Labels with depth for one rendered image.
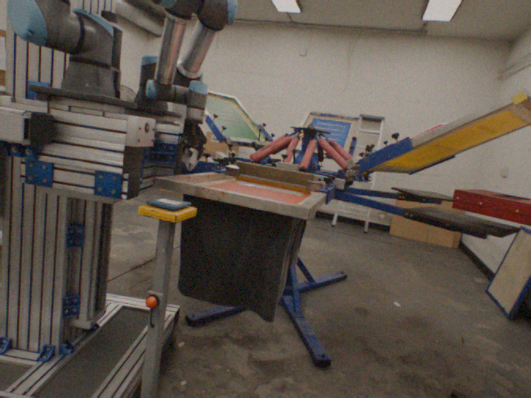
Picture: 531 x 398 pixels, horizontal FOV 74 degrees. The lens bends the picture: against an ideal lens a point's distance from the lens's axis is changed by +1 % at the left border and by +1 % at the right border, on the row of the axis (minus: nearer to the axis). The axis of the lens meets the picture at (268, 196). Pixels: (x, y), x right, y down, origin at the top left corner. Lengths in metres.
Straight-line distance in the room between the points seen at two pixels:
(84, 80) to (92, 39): 0.12
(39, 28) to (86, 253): 0.83
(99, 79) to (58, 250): 0.69
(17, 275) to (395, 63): 5.43
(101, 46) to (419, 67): 5.22
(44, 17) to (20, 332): 1.19
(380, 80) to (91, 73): 5.11
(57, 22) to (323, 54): 5.20
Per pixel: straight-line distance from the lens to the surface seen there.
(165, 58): 1.50
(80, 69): 1.24
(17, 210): 1.63
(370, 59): 6.03
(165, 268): 1.18
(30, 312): 1.76
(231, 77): 6.44
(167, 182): 1.34
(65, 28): 1.20
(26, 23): 1.18
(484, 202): 1.84
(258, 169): 1.81
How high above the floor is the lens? 1.22
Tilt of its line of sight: 10 degrees down
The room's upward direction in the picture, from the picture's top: 9 degrees clockwise
